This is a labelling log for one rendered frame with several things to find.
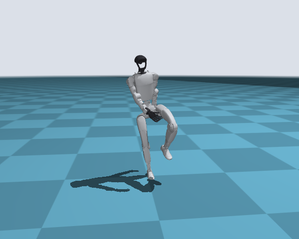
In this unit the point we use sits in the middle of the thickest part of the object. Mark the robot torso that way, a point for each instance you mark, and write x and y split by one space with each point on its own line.
144 86

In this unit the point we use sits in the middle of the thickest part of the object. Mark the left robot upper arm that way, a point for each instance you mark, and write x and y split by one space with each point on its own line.
155 80

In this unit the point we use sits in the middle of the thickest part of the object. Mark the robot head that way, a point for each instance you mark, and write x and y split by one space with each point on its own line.
139 60

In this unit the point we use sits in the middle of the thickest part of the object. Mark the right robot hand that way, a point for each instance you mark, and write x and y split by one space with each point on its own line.
153 115

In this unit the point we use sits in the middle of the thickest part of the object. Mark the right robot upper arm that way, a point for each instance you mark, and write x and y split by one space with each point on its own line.
130 82

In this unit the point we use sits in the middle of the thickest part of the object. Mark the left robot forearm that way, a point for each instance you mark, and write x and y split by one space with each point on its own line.
154 100

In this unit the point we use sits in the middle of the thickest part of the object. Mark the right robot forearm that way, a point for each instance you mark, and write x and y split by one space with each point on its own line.
140 103

